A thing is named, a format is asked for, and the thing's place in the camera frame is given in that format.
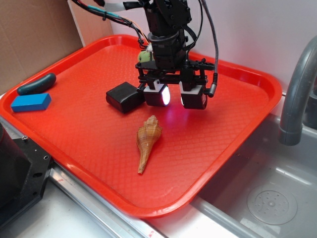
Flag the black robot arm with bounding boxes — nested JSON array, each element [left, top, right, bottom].
[[123, 0, 217, 110]]

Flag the dark green toy cucumber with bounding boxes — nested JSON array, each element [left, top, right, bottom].
[[17, 73, 56, 96]]

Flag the braided grey cable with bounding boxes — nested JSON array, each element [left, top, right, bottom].
[[199, 0, 220, 98]]

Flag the green plush frog toy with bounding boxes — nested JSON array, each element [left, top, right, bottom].
[[138, 51, 153, 63]]

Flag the brown cardboard panel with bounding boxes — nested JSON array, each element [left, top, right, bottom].
[[0, 0, 113, 94]]

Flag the grey toy sink basin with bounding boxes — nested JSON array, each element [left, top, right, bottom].
[[192, 115, 317, 238]]

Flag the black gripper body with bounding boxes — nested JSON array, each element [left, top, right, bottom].
[[136, 31, 215, 91]]

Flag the blue rectangular block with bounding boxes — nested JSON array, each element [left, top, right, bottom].
[[11, 93, 52, 112]]

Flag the black square block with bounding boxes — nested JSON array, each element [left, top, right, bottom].
[[106, 82, 145, 114]]

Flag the grey toy faucet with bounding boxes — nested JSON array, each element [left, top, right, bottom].
[[278, 37, 317, 146]]

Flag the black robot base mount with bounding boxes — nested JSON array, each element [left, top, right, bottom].
[[0, 125, 53, 229]]

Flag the multicolour wire bundle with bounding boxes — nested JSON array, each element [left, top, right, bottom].
[[71, 0, 152, 52]]

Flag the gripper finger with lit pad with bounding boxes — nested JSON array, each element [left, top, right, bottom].
[[143, 80, 170, 107], [179, 82, 207, 110]]

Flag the orange spiral seashell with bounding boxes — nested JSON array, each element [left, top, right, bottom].
[[136, 115, 162, 174]]

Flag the red plastic tray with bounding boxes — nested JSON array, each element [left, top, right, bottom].
[[0, 35, 282, 218]]

